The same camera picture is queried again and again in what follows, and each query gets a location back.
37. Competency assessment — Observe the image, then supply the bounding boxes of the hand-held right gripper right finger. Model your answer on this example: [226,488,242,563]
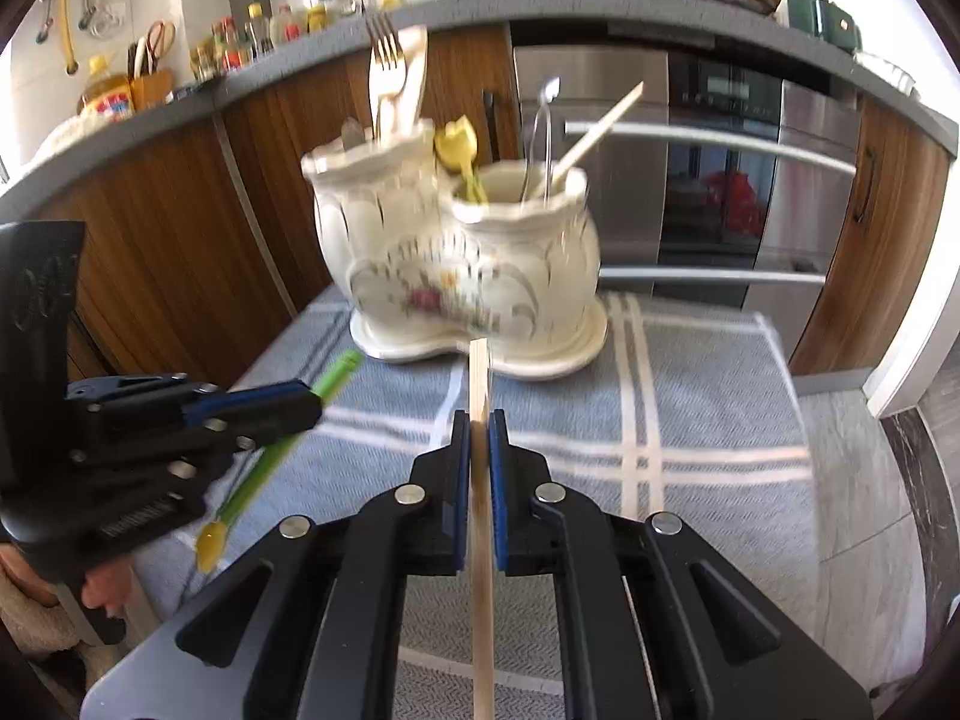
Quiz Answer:
[486,409,875,720]

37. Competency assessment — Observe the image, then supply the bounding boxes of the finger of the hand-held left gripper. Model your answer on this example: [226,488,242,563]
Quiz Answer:
[64,375,325,442]
[71,426,260,502]

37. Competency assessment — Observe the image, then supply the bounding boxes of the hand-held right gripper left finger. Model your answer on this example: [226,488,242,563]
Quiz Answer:
[79,409,473,720]

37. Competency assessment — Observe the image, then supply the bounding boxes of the green yellow silicone brush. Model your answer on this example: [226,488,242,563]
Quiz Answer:
[195,349,366,575]

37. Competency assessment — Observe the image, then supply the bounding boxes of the wooden chopstick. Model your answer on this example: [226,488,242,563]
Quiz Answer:
[551,81,646,173]
[466,337,496,720]

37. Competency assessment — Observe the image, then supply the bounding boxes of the cream ceramic utensil holder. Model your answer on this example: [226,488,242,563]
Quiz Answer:
[300,120,608,382]

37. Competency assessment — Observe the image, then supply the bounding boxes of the yellow spoon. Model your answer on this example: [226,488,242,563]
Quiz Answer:
[433,115,490,203]

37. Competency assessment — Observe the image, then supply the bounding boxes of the silver fork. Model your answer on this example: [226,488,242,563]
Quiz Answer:
[365,11,406,143]

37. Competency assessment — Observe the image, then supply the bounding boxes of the wooden spatula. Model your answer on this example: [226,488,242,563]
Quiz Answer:
[375,26,430,140]

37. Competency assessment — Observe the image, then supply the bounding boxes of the silver metal spoon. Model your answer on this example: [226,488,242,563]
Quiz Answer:
[521,76,562,200]

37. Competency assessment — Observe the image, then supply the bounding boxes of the person's left forearm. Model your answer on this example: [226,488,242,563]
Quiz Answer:
[0,536,102,661]

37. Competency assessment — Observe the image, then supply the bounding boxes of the person's left hand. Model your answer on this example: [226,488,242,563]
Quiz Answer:
[79,559,134,612]

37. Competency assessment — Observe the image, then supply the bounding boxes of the wooden base cabinets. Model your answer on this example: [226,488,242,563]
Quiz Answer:
[0,22,518,391]

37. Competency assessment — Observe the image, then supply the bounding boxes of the grey plaid cloth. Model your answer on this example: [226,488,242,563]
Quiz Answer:
[131,285,818,720]

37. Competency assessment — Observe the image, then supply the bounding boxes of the white plastic bag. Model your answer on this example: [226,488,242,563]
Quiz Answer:
[34,109,132,162]

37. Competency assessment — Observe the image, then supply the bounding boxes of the yellow cooking oil bottle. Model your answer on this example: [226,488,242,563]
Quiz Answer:
[79,54,136,123]

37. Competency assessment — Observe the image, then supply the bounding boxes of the wooden knife block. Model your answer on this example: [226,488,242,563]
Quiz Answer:
[126,41,175,110]

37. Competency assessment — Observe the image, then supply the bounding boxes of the row of condiment bottles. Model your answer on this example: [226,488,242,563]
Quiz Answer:
[187,1,331,80]

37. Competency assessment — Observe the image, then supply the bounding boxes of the narrow wooden cabinet door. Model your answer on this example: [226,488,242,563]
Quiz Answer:
[787,94,953,380]

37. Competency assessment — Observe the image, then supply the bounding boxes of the stainless steel built-in oven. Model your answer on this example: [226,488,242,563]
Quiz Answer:
[510,41,860,316]

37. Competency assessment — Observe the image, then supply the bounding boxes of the grey speckled kitchen countertop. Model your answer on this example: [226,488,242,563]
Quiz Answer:
[0,0,953,218]

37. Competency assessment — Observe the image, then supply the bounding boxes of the green air fryer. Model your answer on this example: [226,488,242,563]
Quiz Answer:
[786,0,863,53]

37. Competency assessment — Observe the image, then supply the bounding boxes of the white pot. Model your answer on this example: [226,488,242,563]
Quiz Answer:
[855,51,920,98]

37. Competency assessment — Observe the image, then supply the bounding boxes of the red handled scissors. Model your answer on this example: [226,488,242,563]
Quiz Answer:
[142,19,177,65]

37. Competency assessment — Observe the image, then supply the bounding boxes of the yellow gas hose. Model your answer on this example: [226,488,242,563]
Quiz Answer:
[56,0,80,76]

